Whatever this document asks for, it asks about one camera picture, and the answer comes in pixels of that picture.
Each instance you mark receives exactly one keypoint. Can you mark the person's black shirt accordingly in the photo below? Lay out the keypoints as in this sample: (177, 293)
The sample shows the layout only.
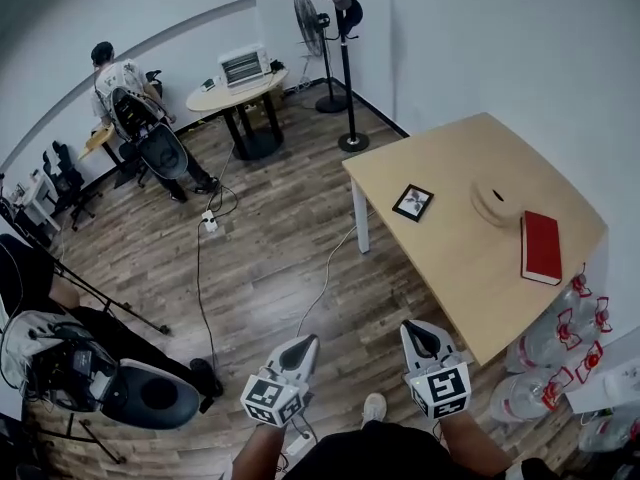
(380, 455)

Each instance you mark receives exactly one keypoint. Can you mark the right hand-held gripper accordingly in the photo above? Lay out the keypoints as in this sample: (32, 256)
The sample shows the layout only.
(442, 388)

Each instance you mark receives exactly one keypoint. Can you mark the black picture frame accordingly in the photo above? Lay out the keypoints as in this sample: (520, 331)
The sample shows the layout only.
(412, 203)

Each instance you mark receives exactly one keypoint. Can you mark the black standing fan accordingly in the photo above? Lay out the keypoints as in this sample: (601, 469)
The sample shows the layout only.
(309, 23)

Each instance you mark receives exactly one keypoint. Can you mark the round wooden table black legs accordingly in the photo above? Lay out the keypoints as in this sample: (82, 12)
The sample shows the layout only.
(235, 95)

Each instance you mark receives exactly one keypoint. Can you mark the black tripod stand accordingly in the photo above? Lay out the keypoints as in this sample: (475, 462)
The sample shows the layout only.
(100, 295)

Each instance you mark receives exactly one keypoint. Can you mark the white toaster oven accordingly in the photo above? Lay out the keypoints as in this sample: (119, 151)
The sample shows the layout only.
(243, 65)

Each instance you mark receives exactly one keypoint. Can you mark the person's right forearm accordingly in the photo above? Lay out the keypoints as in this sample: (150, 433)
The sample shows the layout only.
(472, 448)

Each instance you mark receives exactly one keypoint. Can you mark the person's white shoe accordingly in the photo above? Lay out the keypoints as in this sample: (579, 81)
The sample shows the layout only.
(374, 408)

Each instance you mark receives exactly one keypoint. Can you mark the light wooden table white legs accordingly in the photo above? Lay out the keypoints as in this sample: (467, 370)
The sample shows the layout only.
(450, 268)

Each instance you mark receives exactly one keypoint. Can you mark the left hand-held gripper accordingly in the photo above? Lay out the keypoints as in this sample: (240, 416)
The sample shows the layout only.
(272, 398)

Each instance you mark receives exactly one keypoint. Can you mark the small white table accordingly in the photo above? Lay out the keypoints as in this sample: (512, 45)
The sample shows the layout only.
(37, 203)

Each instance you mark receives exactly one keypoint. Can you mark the wooden desk black legs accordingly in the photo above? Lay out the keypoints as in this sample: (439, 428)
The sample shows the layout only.
(97, 138)

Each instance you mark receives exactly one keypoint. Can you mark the white box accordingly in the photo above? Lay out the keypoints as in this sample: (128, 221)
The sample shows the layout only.
(607, 385)

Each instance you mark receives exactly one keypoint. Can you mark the red book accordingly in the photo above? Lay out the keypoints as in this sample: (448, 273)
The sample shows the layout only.
(541, 248)

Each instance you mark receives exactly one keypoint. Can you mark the white power strip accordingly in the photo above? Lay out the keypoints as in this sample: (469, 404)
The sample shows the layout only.
(209, 221)
(299, 443)

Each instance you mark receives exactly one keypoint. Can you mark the black coat rack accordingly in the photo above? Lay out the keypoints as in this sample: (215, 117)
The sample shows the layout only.
(348, 88)

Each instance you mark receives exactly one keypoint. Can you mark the black cap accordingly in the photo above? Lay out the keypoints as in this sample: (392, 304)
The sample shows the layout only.
(353, 18)

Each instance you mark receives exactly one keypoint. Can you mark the person's left forearm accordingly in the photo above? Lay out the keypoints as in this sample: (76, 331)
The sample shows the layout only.
(260, 450)

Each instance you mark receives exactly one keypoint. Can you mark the small white green device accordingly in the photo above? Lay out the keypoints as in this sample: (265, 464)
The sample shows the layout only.
(210, 84)

